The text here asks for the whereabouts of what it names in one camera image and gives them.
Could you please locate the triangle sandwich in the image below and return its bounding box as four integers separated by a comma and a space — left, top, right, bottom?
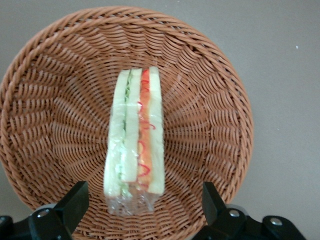
103, 65, 166, 216

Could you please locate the brown round wicker basket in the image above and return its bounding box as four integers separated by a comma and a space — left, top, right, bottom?
0, 6, 255, 240

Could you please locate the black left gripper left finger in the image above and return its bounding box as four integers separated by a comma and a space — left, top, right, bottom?
0, 181, 90, 240

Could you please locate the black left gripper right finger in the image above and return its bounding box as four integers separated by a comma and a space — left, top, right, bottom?
192, 181, 307, 240

